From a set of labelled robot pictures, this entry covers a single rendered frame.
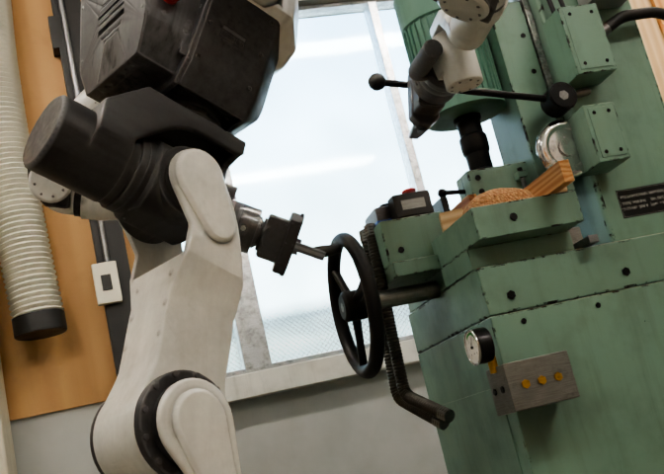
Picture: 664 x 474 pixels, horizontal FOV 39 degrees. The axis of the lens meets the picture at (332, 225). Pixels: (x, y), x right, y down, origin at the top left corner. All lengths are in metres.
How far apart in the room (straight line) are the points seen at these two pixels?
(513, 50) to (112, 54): 0.94
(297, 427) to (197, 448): 1.88
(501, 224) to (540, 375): 0.28
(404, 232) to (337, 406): 1.32
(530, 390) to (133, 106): 0.78
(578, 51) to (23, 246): 1.73
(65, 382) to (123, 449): 1.79
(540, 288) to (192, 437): 0.78
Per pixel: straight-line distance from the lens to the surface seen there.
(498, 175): 1.99
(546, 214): 1.74
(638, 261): 1.85
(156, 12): 1.42
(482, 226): 1.69
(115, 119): 1.34
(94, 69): 1.51
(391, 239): 1.88
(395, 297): 1.87
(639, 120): 2.09
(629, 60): 2.15
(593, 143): 1.92
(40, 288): 2.92
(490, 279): 1.72
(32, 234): 2.97
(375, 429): 3.15
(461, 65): 1.63
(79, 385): 3.04
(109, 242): 3.05
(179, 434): 1.21
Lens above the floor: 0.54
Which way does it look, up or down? 14 degrees up
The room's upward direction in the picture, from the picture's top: 13 degrees counter-clockwise
